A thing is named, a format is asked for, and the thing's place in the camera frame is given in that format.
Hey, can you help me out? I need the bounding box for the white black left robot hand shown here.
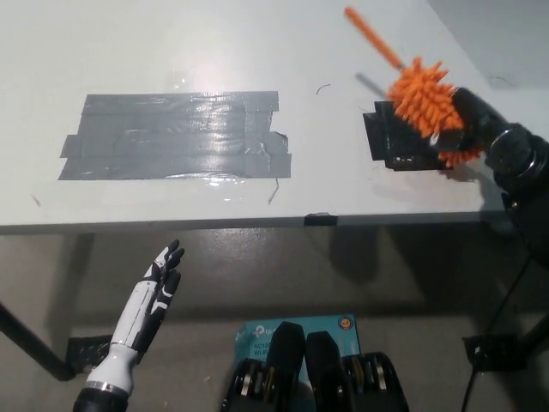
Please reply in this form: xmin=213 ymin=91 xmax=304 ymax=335
xmin=85 ymin=239 xmax=186 ymax=394

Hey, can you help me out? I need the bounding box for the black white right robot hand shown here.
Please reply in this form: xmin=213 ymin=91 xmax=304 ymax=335
xmin=429 ymin=87 xmax=516 ymax=155

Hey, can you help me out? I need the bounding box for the orange microfibre duster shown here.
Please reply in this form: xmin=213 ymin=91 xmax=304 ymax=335
xmin=343 ymin=5 xmax=482 ymax=169

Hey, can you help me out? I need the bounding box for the black tape square mark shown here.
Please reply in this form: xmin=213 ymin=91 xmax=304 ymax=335
xmin=362 ymin=100 xmax=455 ymax=173

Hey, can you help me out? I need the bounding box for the black metal table leg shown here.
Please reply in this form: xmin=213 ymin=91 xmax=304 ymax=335
xmin=0 ymin=300 xmax=73 ymax=382

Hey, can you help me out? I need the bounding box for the teal router cardboard box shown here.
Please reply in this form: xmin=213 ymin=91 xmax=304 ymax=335
xmin=234 ymin=313 xmax=359 ymax=387

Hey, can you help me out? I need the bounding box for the thin black cable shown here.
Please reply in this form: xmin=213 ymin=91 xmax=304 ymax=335
xmin=459 ymin=251 xmax=537 ymax=412

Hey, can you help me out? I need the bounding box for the grey duct tape patch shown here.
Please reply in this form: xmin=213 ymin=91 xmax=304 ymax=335
xmin=57 ymin=90 xmax=293 ymax=181

